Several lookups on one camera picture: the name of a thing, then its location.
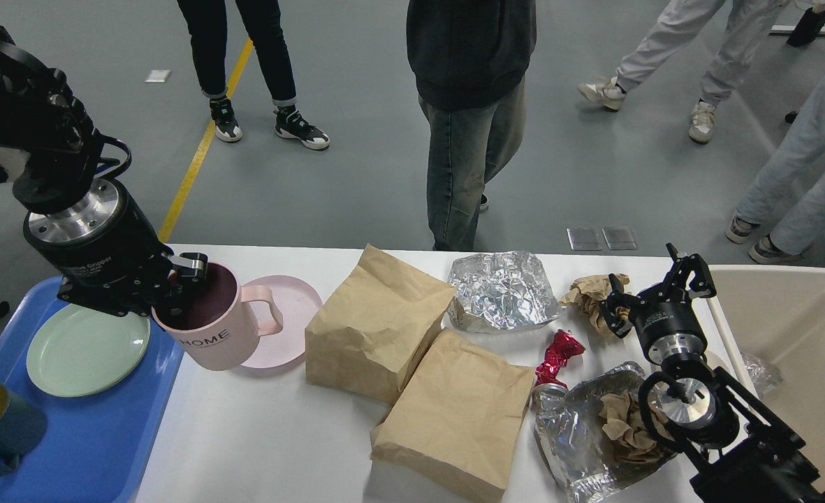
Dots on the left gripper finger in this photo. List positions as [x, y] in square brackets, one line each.
[178, 289]
[118, 299]

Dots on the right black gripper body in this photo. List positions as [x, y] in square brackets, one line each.
[666, 325]

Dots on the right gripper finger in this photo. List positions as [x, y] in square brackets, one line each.
[689, 278]
[616, 308]

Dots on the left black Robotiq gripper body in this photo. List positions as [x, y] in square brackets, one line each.
[103, 239]

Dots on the pink HOME mug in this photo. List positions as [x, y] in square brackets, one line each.
[221, 327]

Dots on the pink plate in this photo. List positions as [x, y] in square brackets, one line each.
[298, 302]

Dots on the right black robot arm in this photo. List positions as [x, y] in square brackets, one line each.
[741, 450]

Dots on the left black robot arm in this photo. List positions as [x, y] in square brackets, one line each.
[41, 118]

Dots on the crumpled brown paper ball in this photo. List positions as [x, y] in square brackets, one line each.
[587, 293]

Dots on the light green plate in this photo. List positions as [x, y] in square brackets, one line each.
[80, 352]

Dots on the right metal floor plate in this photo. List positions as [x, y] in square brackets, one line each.
[619, 238]

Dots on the metal floor plate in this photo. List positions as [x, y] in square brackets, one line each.
[582, 239]
[619, 238]

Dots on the left metal floor plate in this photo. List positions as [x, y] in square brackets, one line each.
[582, 239]

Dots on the red crumpled foil wrapper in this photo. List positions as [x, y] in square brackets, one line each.
[557, 356]

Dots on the brown paper in foil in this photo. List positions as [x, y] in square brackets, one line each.
[624, 426]

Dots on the beige plastic bin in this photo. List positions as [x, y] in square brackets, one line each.
[777, 313]

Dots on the crumpled foil sheet top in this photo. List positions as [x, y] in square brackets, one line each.
[501, 292]

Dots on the crumpled foil sheet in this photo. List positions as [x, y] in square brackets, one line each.
[501, 292]
[567, 426]

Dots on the person light blue jeans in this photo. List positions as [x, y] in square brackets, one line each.
[797, 231]

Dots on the blue plastic tray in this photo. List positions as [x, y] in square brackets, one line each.
[95, 448]

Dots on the crumpled foil sheet bottom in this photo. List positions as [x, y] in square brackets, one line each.
[567, 426]

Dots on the upper brown paper bag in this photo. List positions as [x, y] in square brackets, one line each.
[372, 332]

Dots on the brown paper bag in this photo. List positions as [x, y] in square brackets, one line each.
[458, 419]
[372, 332]

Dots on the lower brown paper bag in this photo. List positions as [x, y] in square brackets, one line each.
[458, 419]

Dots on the person dark jeans black sneakers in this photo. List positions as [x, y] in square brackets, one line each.
[206, 22]

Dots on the person black hoodie faded jeans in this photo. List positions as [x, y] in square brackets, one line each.
[469, 60]

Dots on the tripod stand leg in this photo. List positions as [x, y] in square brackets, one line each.
[810, 27]

